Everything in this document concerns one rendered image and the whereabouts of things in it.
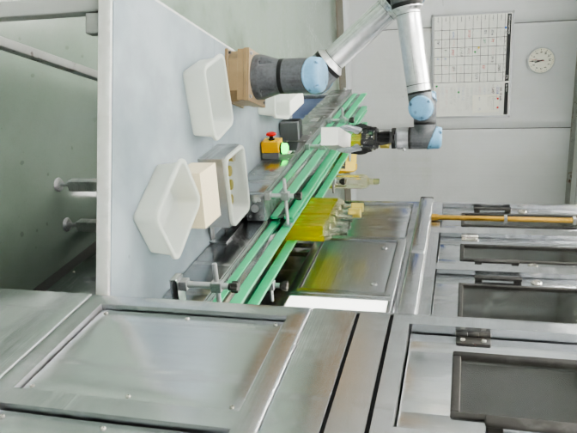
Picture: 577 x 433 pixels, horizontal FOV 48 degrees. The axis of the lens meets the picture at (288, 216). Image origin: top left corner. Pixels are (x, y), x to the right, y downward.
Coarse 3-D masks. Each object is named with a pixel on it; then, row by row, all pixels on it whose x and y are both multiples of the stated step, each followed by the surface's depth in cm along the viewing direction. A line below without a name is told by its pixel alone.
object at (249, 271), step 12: (360, 120) 352; (336, 156) 290; (312, 192) 246; (276, 228) 217; (288, 228) 215; (264, 240) 207; (276, 240) 207; (252, 252) 199; (264, 252) 198; (240, 264) 192; (252, 264) 192; (264, 264) 190; (240, 276) 185; (252, 276) 184; (240, 288) 177; (228, 300) 172; (240, 300) 171
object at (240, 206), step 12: (228, 156) 194; (240, 156) 207; (240, 168) 209; (228, 180) 194; (240, 180) 210; (228, 192) 195; (240, 192) 212; (228, 204) 197; (240, 204) 213; (240, 216) 205
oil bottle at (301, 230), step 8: (296, 224) 222; (304, 224) 221; (312, 224) 220; (320, 224) 220; (328, 224) 220; (288, 232) 222; (296, 232) 221; (304, 232) 221; (312, 232) 220; (320, 232) 219; (328, 232) 219; (296, 240) 223; (304, 240) 222; (312, 240) 221; (320, 240) 220; (328, 240) 220
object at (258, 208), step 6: (252, 192) 217; (258, 192) 216; (252, 198) 215; (258, 198) 215; (252, 204) 216; (258, 204) 216; (264, 204) 215; (252, 210) 216; (258, 210) 216; (264, 210) 216; (252, 216) 218; (258, 216) 217; (264, 216) 217
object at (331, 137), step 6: (324, 132) 219; (330, 132) 218; (336, 132) 218; (342, 132) 224; (348, 132) 235; (324, 138) 219; (330, 138) 219; (336, 138) 218; (342, 138) 224; (348, 138) 236; (324, 144) 219; (330, 144) 219; (336, 144) 218; (342, 144) 224; (348, 144) 236
